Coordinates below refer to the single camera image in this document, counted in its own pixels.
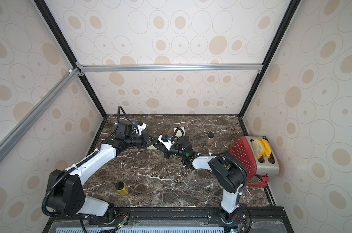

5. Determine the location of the cream drawer jewelry box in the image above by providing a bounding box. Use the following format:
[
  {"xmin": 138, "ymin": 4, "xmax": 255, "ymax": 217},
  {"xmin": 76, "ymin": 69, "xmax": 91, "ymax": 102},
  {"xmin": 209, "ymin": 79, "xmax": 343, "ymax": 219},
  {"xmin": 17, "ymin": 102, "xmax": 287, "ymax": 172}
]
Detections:
[{"xmin": 148, "ymin": 145, "xmax": 157, "ymax": 150}]

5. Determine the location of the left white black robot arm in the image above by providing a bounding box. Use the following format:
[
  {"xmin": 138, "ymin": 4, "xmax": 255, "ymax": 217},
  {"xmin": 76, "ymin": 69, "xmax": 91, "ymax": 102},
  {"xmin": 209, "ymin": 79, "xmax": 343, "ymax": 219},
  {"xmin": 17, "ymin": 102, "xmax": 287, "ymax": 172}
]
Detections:
[{"xmin": 41, "ymin": 119, "xmax": 158, "ymax": 216}]

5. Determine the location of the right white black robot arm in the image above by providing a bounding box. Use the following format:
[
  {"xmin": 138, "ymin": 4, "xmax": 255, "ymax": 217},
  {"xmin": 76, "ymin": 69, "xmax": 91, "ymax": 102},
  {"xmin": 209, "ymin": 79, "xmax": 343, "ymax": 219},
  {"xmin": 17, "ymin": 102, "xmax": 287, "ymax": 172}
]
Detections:
[{"xmin": 158, "ymin": 128, "xmax": 248, "ymax": 224}]

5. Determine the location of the brown spice bottle black cap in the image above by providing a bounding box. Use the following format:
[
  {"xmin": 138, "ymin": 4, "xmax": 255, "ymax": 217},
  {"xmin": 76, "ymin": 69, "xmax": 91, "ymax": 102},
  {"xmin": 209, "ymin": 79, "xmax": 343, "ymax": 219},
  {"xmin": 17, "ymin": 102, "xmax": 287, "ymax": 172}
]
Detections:
[{"xmin": 206, "ymin": 132, "xmax": 214, "ymax": 146}]

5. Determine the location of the yellow jar black lid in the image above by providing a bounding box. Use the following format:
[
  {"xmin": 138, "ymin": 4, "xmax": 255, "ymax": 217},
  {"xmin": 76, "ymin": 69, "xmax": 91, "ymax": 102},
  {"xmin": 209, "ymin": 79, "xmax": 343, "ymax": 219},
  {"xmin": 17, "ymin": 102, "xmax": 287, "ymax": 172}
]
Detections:
[{"xmin": 115, "ymin": 181, "xmax": 129, "ymax": 196}]

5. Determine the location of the red perforated rack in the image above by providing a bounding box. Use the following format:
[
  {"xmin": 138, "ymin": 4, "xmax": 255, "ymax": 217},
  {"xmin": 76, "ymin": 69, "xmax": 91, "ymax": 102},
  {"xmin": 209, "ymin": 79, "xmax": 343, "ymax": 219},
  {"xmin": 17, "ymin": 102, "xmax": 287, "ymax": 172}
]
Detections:
[{"xmin": 228, "ymin": 136, "xmax": 270, "ymax": 187}]

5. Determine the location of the pale bread slice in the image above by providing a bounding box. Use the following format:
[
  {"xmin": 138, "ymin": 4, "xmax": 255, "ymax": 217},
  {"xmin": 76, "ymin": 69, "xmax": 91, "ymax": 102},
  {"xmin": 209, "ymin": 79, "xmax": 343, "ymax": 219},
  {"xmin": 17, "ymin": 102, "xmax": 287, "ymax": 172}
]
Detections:
[{"xmin": 250, "ymin": 139, "xmax": 265, "ymax": 160}]

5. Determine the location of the yellow bread slice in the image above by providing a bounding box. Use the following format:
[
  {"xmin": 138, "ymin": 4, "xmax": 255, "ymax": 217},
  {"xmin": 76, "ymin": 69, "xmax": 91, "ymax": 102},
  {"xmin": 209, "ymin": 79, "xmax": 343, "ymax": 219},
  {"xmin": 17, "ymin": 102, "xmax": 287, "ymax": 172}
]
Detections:
[{"xmin": 261, "ymin": 139, "xmax": 272, "ymax": 159}]

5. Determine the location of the silver toaster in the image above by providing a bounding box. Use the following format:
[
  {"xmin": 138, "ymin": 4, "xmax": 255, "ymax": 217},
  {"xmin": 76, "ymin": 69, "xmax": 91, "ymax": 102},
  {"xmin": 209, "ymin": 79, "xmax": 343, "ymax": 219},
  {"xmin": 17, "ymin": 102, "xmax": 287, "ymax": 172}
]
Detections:
[{"xmin": 244, "ymin": 136, "xmax": 280, "ymax": 178}]

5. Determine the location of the left diagonal aluminium bar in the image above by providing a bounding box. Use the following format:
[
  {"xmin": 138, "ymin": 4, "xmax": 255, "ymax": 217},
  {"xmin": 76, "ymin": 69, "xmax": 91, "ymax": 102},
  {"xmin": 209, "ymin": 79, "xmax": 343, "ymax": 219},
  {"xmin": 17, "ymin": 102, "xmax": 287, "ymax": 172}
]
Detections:
[{"xmin": 0, "ymin": 68, "xmax": 79, "ymax": 163}]

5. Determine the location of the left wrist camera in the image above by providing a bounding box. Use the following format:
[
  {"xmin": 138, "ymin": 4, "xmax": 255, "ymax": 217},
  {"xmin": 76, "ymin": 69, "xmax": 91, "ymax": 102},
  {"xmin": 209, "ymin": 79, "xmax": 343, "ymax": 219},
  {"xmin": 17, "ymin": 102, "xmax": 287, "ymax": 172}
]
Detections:
[{"xmin": 132, "ymin": 123, "xmax": 147, "ymax": 136}]

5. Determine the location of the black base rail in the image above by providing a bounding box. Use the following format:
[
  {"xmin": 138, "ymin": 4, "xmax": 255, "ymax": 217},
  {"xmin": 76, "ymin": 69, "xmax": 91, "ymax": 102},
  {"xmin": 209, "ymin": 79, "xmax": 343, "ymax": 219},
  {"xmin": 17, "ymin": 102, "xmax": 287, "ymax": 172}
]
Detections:
[{"xmin": 43, "ymin": 204, "xmax": 293, "ymax": 233}]

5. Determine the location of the horizontal aluminium frame bar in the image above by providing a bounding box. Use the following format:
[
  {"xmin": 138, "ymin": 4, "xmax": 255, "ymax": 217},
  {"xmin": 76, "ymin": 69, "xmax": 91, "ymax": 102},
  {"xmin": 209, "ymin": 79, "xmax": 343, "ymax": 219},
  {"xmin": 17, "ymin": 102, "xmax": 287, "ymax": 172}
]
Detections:
[{"xmin": 79, "ymin": 63, "xmax": 263, "ymax": 72}]

